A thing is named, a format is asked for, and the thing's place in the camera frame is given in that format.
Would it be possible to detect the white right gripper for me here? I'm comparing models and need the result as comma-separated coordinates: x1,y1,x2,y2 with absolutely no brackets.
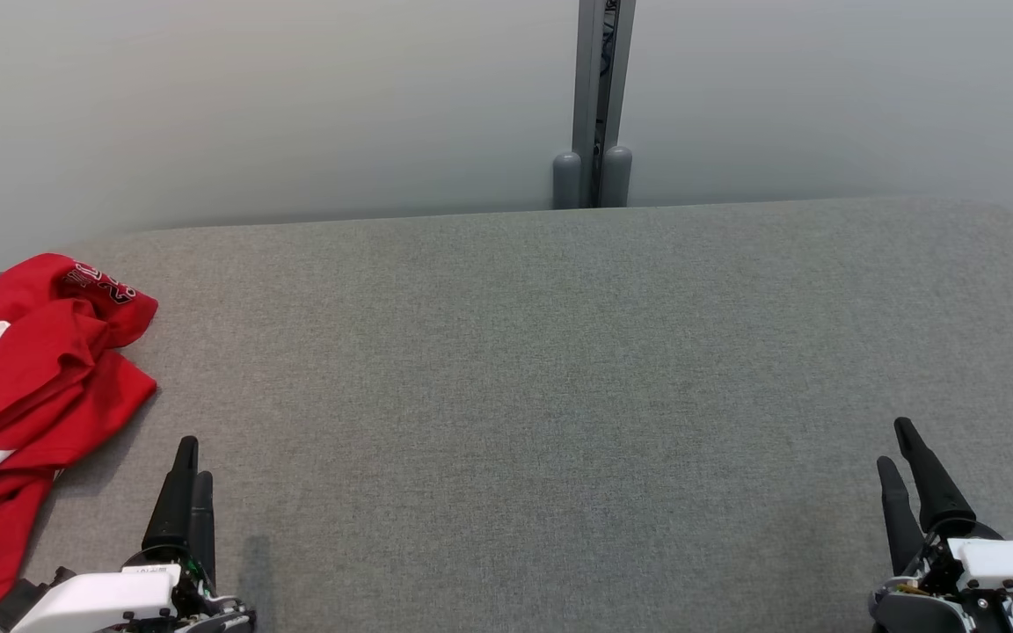
867,418,1013,633

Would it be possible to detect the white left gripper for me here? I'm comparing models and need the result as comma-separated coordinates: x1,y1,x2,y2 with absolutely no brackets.
10,435,258,633

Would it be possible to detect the red white baseball jersey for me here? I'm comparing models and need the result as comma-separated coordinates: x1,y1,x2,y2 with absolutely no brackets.
0,253,160,622

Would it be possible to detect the grey partition post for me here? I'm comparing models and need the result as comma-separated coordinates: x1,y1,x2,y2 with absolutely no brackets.
553,0,637,210

